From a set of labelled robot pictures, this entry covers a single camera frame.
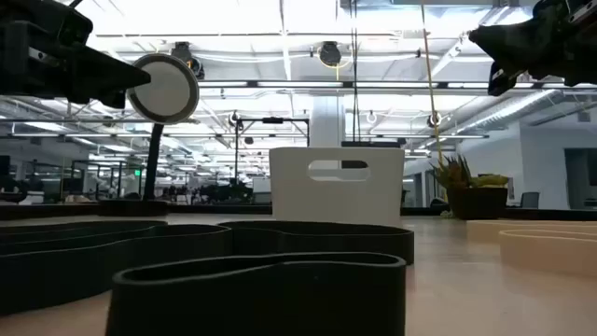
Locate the white plastic bin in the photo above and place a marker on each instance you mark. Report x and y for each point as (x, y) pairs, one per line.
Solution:
(289, 200)

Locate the grey office chair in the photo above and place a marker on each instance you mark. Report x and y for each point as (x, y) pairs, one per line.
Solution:
(530, 200)

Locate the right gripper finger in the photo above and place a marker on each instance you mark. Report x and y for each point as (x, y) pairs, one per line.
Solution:
(498, 81)
(513, 42)

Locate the potted succulent plant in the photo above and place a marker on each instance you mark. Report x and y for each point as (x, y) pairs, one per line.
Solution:
(476, 203)

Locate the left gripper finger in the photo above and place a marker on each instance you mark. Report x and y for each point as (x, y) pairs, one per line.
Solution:
(102, 74)
(115, 100)

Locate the black metal gantry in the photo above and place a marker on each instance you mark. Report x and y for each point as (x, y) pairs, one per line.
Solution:
(273, 120)

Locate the black rubber band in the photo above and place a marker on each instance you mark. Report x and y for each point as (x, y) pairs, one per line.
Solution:
(326, 240)
(93, 266)
(93, 226)

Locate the small dark rubber band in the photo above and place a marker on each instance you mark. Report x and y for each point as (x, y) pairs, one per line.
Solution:
(256, 298)

